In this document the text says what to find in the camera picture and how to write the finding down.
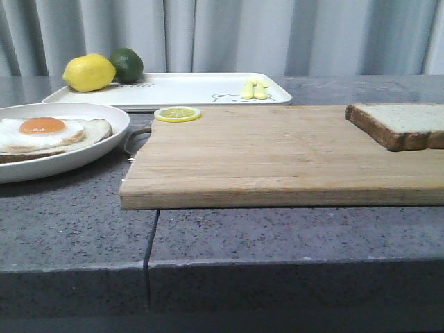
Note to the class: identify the bread slice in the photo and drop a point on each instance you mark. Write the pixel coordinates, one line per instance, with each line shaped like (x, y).
(400, 126)
(96, 130)

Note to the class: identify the white round plate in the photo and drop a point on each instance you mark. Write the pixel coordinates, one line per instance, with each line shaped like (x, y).
(60, 163)

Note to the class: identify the white bear print tray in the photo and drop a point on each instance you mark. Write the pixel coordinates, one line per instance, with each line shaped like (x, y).
(157, 90)

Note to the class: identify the lemon slice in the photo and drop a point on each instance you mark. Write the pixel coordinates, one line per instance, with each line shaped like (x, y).
(177, 114)

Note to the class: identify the wooden cutting board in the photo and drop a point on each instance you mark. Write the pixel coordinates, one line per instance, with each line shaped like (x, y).
(276, 156)

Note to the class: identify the green lime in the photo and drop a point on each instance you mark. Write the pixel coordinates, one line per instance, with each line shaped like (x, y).
(129, 66)

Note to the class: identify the yellow lemon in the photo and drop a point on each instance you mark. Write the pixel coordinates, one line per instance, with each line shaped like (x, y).
(89, 72)

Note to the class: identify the fried egg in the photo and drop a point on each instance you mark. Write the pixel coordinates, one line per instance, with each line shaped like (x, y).
(26, 135)

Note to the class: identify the grey pleated curtain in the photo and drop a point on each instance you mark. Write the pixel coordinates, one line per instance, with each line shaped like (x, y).
(277, 38)

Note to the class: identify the metal cutting board handle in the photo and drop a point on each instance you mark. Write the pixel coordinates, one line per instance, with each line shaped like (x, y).
(132, 144)

